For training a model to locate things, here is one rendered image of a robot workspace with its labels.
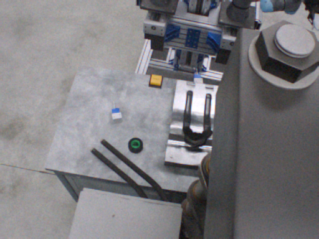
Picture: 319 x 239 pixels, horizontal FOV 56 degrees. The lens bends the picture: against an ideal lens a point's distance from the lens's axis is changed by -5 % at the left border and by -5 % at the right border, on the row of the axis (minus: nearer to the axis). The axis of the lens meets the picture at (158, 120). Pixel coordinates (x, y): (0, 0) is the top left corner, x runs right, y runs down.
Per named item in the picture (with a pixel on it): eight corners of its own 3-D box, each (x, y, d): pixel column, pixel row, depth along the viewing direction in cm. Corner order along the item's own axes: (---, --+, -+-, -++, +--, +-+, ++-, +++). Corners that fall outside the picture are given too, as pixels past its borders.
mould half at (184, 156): (176, 88, 190) (177, 74, 178) (217, 95, 189) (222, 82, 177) (164, 165, 166) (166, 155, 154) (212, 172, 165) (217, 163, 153)
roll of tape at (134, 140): (127, 152, 168) (126, 149, 165) (129, 139, 172) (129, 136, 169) (141, 154, 168) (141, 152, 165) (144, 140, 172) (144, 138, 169)
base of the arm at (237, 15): (227, 4, 196) (230, -9, 187) (249, 8, 195) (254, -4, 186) (224, 18, 188) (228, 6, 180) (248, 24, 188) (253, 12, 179)
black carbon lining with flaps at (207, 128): (185, 91, 181) (187, 81, 173) (213, 96, 180) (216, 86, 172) (178, 145, 164) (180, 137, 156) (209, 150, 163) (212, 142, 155)
